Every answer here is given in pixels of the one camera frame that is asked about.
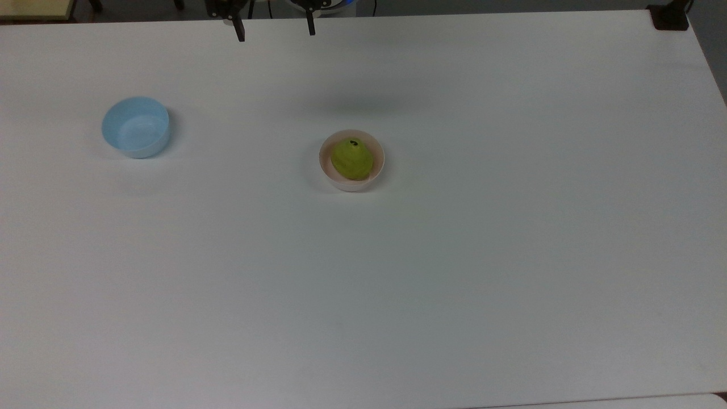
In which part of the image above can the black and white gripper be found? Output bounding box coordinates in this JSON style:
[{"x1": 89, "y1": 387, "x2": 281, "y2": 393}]
[{"x1": 206, "y1": 0, "x2": 331, "y2": 43}]

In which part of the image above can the green pear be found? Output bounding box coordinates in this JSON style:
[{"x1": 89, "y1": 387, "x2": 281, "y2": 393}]
[{"x1": 331, "y1": 138, "x2": 374, "y2": 181}]

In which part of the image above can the light blue plastic bowl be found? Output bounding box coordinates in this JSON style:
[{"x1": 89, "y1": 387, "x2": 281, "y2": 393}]
[{"x1": 101, "y1": 96, "x2": 170, "y2": 159}]

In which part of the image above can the pink plastic bowl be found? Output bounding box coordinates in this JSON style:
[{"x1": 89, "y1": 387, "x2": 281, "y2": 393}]
[{"x1": 319, "y1": 130, "x2": 386, "y2": 193}]

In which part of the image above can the yellow wooden furniture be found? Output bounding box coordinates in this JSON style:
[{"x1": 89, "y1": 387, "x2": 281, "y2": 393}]
[{"x1": 0, "y1": 0, "x2": 78, "y2": 23}]

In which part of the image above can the black table clamp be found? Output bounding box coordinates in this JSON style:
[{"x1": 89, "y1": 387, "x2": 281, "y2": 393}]
[{"x1": 647, "y1": 0, "x2": 692, "y2": 31}]

